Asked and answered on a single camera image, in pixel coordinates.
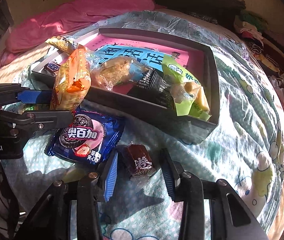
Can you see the orange cracker packet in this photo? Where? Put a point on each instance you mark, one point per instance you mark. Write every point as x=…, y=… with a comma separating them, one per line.
x=72, y=82

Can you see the cartoon patterned quilt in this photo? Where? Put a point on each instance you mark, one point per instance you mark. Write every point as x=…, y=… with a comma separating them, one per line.
x=246, y=148

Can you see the pink blanket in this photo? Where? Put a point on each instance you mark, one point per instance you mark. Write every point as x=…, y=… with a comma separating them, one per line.
x=65, y=18

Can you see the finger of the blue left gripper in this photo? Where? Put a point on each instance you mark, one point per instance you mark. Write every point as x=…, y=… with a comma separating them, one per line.
x=48, y=120
x=30, y=96

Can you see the grey cardboard box tray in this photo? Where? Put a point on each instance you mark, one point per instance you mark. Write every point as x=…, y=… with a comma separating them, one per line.
x=187, y=128

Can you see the dark brown candy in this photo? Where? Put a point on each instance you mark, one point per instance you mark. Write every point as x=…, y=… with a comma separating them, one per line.
x=138, y=161

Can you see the green wrapped milk snack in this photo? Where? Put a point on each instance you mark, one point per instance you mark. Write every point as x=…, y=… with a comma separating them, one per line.
x=187, y=92

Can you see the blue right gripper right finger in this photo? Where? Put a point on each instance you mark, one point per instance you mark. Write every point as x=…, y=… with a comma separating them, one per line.
x=170, y=174

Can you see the black wrapped snack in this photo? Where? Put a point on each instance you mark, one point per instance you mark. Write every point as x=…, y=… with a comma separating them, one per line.
x=153, y=88

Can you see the pink blue book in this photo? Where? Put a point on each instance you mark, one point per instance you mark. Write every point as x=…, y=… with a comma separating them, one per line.
x=149, y=53

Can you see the blue Oreo cookie packet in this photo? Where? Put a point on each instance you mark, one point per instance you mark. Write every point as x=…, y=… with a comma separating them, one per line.
x=89, y=140

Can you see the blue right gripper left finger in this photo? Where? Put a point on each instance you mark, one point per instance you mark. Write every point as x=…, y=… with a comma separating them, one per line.
x=108, y=177

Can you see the yellow long snack packet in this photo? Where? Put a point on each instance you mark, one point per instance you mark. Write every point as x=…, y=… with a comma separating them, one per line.
x=64, y=44

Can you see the brown Snickers bar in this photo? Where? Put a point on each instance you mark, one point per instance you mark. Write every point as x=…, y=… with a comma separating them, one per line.
x=52, y=68

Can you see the clear wrapped meat floss cake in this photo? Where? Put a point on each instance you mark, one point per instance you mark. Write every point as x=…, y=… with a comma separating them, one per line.
x=117, y=71

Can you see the pile of clothes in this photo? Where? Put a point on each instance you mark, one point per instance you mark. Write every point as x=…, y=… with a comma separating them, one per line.
x=266, y=46

